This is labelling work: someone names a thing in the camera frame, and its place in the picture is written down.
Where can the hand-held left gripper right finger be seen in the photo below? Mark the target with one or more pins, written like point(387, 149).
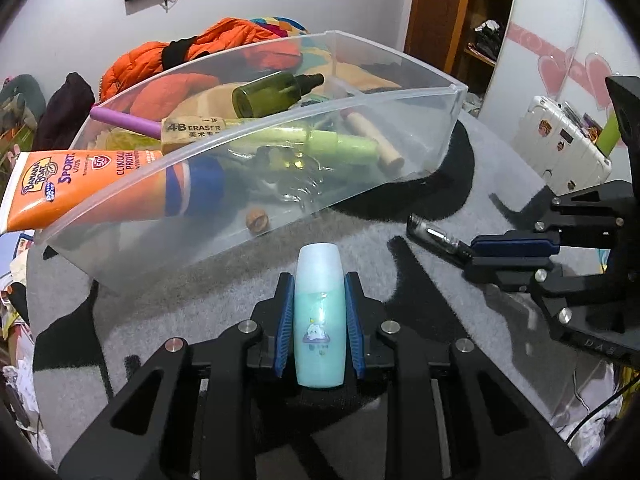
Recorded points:
point(355, 325)

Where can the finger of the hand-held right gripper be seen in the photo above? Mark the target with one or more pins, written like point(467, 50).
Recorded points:
point(515, 245)
point(500, 272)

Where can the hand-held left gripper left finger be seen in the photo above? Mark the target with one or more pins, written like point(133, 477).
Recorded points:
point(285, 325)

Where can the teal lotion bottle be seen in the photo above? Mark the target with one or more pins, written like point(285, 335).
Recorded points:
point(320, 340)

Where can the clear plastic bin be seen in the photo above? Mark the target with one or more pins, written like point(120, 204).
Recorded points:
point(400, 125)

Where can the beige stick with pink end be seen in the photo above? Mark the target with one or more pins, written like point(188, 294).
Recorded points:
point(375, 140)

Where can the light green highlighter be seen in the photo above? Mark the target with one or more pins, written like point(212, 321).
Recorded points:
point(340, 147)

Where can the tan eraser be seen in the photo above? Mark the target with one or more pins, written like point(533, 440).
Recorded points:
point(195, 132)

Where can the dark green spray bottle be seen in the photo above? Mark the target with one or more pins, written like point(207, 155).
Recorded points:
point(265, 92)

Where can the orange sunscreen tube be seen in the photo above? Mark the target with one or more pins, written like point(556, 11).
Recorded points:
point(75, 185)

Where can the purple marker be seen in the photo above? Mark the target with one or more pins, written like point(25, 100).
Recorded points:
point(125, 120)

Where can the white ribbed suitcase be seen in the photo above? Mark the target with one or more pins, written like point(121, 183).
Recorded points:
point(555, 145)

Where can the white crumpled cloth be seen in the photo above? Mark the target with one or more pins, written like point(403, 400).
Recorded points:
point(595, 410)

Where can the green rolled tube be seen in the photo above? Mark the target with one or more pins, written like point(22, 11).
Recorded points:
point(610, 135)

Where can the folded dark clothes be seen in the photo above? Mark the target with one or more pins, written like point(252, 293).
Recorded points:
point(487, 37)

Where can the white door with pink hearts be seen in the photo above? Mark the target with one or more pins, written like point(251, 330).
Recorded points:
point(545, 20)

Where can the wooden shelf unit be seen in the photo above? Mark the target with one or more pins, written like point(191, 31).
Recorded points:
point(445, 10)

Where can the pile of papers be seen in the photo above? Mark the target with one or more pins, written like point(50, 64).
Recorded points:
point(15, 335)

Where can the black garment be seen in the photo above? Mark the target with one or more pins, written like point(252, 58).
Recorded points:
point(180, 50)

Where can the colourful knitted cloth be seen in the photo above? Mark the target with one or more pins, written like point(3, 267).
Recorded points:
point(280, 25)

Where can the orange puffer jacket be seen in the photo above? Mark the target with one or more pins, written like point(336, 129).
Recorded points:
point(135, 65)

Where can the dark maroon garment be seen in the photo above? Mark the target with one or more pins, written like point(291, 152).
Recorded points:
point(65, 105)

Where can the green printed bag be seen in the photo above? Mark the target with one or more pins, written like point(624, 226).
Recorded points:
point(17, 110)

